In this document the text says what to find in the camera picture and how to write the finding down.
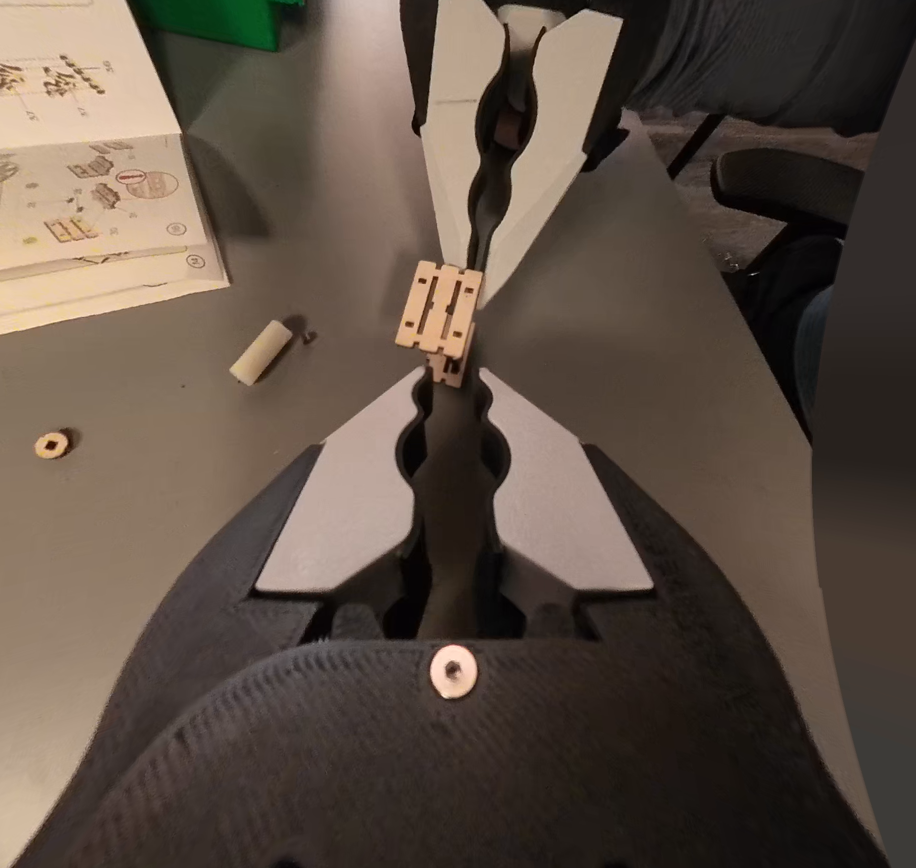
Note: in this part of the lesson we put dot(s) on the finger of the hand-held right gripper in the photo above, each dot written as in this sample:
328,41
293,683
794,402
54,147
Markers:
451,116
565,131

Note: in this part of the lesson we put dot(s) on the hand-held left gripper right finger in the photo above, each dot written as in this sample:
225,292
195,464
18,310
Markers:
572,517

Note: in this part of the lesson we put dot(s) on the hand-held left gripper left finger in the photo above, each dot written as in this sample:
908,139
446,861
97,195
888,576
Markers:
336,517

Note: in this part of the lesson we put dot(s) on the small notched wooden model part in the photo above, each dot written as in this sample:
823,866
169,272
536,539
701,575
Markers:
447,370

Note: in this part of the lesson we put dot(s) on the slatted wooden model panel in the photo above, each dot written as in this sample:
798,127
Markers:
429,302

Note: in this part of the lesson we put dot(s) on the cream cylindrical wax stick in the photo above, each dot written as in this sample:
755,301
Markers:
260,352

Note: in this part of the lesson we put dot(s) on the black office chair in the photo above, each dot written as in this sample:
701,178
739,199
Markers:
780,181

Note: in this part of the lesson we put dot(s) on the white instruction booklet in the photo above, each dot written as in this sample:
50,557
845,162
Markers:
86,131

